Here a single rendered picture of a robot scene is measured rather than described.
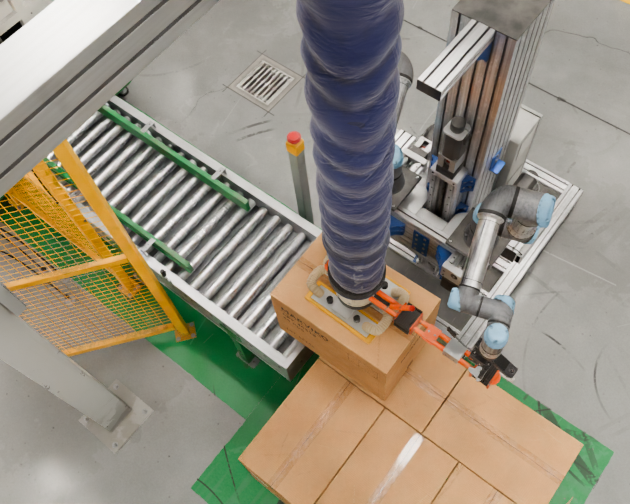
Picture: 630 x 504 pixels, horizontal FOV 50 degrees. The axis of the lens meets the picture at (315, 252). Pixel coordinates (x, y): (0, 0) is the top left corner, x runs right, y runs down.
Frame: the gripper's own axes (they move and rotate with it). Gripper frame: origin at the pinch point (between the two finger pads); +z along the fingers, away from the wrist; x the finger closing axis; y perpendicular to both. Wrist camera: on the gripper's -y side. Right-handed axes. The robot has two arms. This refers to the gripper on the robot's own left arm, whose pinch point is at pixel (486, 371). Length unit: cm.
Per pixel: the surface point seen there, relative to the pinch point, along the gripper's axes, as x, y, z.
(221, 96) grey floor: -102, 259, 116
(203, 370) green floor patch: 52, 132, 120
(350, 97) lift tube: 11, 52, -126
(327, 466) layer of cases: 56, 35, 67
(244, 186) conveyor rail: -32, 162, 59
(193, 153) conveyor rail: -31, 200, 58
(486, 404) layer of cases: -11, -5, 66
